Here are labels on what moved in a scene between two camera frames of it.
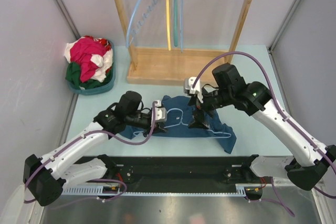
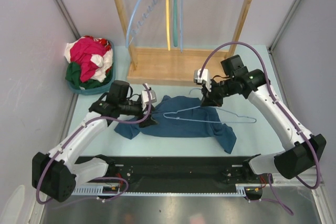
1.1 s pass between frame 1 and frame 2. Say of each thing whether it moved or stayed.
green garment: stayed
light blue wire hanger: moved
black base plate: stayed
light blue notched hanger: stayed
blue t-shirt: stayed
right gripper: moved
